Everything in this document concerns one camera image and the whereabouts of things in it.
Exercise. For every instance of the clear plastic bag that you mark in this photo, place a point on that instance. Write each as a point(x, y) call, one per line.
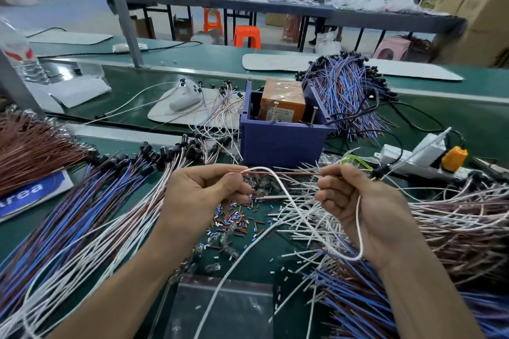
point(222, 311)

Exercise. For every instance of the person's right middle finger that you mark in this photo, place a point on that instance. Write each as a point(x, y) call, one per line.
point(328, 199)

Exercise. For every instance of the white handheld tool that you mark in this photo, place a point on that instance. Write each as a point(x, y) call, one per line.
point(185, 97)

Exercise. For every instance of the person's left hand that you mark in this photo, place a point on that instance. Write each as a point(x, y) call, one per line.
point(195, 199)

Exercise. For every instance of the white foam pad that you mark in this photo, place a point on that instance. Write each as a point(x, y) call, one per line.
point(167, 114)

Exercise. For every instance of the clear plastic water bottle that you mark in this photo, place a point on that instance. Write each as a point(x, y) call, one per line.
point(22, 54)

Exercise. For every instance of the person's right thumb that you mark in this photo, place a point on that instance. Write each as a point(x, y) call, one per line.
point(340, 171)

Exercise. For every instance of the person's left thumb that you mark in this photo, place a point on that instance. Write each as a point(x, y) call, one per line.
point(226, 172)

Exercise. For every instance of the long white mat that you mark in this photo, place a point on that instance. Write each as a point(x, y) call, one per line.
point(417, 69)

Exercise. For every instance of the metal screw rod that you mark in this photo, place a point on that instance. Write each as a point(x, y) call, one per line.
point(314, 115)
point(274, 111)

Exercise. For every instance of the large cardboard boxes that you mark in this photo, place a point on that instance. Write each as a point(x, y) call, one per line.
point(473, 5)

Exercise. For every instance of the small white mat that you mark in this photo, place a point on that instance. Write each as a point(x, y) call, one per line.
point(67, 37)

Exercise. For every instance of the blue and white sign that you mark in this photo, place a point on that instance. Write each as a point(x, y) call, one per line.
point(30, 193)

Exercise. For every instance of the orange plug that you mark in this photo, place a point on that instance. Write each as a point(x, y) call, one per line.
point(454, 158)

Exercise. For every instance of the person's right hand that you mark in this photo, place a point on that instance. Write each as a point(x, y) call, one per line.
point(370, 219)

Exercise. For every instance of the white power adapter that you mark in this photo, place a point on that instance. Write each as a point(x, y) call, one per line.
point(430, 150)

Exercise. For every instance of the person's right forearm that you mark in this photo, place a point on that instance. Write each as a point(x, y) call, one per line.
point(429, 295)

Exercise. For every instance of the white paper sheets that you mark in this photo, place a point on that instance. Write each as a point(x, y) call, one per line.
point(67, 92)

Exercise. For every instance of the grey metal frame leg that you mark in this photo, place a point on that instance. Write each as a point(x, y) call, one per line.
point(18, 88)

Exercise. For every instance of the purple plastic box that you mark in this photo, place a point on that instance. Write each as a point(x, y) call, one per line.
point(278, 144)

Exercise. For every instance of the white power strip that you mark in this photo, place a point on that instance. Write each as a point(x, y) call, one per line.
point(401, 168)

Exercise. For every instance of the pink plastic stool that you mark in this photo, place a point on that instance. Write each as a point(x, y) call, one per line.
point(391, 48)

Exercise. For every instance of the orange cardboard box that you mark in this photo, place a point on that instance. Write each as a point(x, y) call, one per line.
point(283, 100)

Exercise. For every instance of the person's left forearm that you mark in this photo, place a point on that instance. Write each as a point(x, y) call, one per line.
point(131, 287)

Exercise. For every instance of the cluster of small glass bulbs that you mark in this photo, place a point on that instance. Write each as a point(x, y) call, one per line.
point(220, 245)

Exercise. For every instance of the long grey work table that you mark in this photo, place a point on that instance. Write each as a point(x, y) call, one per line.
point(278, 7)

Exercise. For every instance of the pile of cut insulation bits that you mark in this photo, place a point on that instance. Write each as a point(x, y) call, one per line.
point(234, 221)

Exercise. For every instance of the orange plastic stool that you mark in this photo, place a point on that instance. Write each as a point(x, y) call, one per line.
point(247, 36)
point(292, 28)
point(212, 21)

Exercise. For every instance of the grey metal post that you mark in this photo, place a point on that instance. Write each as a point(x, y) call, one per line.
point(123, 13)

